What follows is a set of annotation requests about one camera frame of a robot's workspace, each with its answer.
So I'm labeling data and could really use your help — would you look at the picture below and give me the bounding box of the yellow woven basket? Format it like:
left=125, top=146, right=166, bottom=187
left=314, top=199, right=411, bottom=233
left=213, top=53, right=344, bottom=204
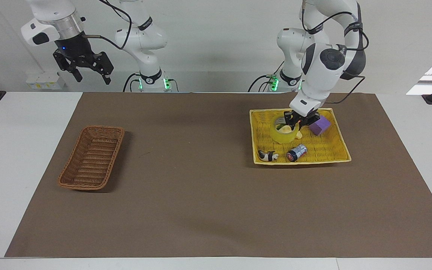
left=249, top=108, right=352, bottom=166

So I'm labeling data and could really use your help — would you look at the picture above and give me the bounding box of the yellow tape roll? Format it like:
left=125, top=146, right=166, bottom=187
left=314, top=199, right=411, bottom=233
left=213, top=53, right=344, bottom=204
left=271, top=115, right=302, bottom=144

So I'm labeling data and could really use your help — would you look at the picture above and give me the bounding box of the brown wicker basket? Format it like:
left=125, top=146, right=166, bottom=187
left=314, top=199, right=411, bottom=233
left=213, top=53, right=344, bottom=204
left=58, top=125, right=125, bottom=191

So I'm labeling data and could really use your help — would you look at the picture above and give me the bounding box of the small dark can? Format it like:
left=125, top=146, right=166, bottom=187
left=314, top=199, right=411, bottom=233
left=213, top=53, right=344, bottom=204
left=286, top=144, right=309, bottom=162

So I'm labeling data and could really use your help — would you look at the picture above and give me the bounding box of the purple block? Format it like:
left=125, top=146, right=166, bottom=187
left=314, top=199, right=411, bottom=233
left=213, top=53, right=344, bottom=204
left=309, top=115, right=332, bottom=136

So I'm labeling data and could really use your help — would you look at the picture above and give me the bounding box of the black and white toy animal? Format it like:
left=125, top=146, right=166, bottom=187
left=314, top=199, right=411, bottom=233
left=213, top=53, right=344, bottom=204
left=257, top=150, right=280, bottom=162

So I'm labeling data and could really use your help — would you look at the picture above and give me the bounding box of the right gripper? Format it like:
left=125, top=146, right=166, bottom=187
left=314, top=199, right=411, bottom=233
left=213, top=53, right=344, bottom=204
left=53, top=32, right=114, bottom=85

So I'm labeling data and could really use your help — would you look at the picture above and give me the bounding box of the white wall socket box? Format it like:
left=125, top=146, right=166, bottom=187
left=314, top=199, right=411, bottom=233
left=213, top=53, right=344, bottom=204
left=25, top=72, right=67, bottom=90

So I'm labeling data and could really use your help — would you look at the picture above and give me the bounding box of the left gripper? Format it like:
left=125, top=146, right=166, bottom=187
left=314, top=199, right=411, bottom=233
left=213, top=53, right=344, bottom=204
left=283, top=109, right=320, bottom=131

